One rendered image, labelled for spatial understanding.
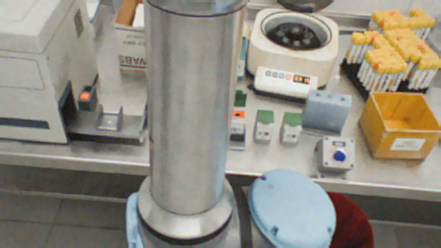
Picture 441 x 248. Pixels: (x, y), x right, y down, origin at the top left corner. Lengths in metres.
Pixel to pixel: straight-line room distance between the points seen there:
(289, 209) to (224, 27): 0.28
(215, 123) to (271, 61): 0.76
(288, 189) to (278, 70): 0.64
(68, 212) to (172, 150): 1.60
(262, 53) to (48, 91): 0.54
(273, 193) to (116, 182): 1.21
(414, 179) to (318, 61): 0.37
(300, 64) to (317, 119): 0.17
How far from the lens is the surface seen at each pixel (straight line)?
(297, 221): 0.53
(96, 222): 1.93
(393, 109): 1.15
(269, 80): 1.13
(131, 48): 1.16
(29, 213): 2.03
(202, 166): 0.42
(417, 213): 1.84
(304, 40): 1.20
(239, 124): 0.96
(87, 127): 1.00
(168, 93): 0.36
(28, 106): 0.97
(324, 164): 0.94
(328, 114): 1.04
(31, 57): 0.87
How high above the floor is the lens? 1.61
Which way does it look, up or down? 45 degrees down
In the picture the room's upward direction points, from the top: 6 degrees clockwise
